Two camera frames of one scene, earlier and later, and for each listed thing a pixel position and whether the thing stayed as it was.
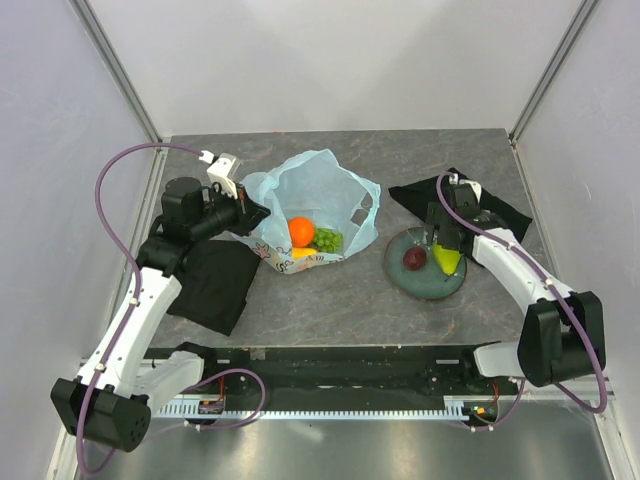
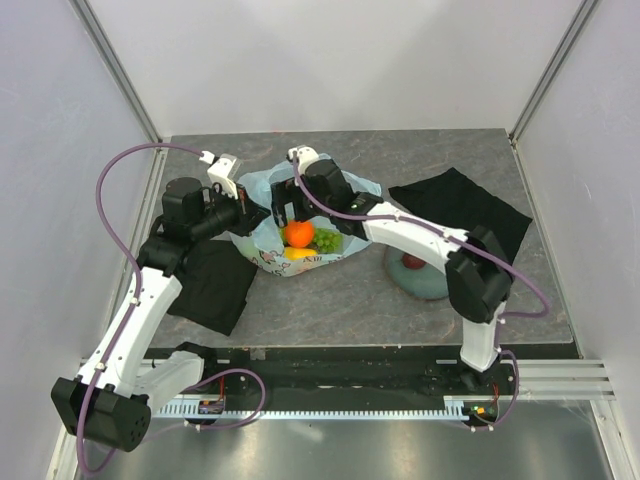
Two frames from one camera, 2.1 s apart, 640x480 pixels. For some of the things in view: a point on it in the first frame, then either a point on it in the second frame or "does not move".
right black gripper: [435, 217] to [286, 192]
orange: [301, 231] does not move
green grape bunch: [326, 240] does not move
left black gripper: [247, 212] does not move
